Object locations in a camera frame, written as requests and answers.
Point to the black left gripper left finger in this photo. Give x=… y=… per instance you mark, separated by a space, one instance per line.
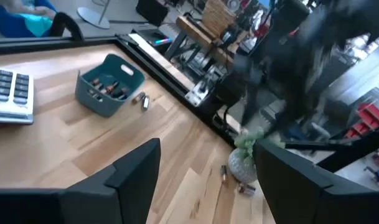
x=114 y=199

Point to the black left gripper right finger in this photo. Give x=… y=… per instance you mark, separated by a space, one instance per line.
x=301 y=202

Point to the silver battery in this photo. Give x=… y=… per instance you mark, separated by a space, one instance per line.
x=145 y=102
x=95 y=95

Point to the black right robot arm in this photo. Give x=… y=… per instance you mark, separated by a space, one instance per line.
x=295 y=62

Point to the green succulent in grey pot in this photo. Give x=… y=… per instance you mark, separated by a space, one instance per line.
x=242 y=168

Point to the teal plastic bin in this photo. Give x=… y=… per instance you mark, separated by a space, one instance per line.
x=96 y=107

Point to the red bin cart on wheels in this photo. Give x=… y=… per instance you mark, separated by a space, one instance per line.
x=368 y=119

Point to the silver calculator with dark keys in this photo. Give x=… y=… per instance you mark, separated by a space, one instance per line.
x=8 y=93

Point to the black computer tower with lights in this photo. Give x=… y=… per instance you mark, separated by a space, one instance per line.
x=155 y=37

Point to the round grey floor stand base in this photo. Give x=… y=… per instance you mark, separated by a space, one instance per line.
x=94 y=18

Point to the wooden workbench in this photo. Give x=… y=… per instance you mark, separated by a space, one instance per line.
x=195 y=34

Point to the teal cloth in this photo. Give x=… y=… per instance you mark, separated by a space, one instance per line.
x=40 y=26

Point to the black equipment case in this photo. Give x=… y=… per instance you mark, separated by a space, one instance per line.
x=152 y=11

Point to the wicker basket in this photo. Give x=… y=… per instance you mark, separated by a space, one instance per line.
x=218 y=15

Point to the beige crumpled cloth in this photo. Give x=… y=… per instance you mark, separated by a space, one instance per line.
x=30 y=7

